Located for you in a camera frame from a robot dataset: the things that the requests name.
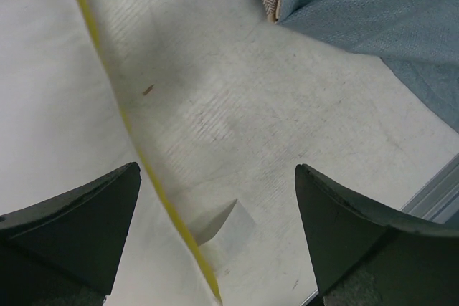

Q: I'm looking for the front aluminium rail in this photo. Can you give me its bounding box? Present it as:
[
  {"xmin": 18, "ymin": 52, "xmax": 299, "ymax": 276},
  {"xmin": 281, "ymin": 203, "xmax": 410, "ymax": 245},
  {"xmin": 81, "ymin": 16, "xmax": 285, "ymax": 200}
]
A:
[{"xmin": 402, "ymin": 155, "xmax": 458, "ymax": 229}]

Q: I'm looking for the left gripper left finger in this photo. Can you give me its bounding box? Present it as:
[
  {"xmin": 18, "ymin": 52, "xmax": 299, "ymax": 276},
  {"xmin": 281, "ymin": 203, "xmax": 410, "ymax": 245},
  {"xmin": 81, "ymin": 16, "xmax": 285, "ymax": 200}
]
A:
[{"xmin": 1, "ymin": 162, "xmax": 141, "ymax": 305}]

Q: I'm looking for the blue-grey pillowcase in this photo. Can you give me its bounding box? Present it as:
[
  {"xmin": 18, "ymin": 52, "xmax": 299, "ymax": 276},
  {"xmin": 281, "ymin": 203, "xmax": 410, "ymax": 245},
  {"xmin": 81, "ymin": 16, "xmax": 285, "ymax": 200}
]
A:
[{"xmin": 262, "ymin": 0, "xmax": 458, "ymax": 129}]

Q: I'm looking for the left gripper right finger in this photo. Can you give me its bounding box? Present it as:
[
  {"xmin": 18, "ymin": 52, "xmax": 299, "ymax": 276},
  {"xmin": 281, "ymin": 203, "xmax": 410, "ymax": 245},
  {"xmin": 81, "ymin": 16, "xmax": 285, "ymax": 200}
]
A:
[{"xmin": 295, "ymin": 165, "xmax": 458, "ymax": 305}]

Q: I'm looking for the white pillow yellow edge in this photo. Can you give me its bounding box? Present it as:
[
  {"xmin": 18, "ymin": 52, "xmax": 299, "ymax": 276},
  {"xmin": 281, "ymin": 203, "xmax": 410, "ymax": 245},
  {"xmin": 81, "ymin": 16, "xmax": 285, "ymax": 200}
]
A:
[{"xmin": 1, "ymin": 0, "xmax": 221, "ymax": 305}]

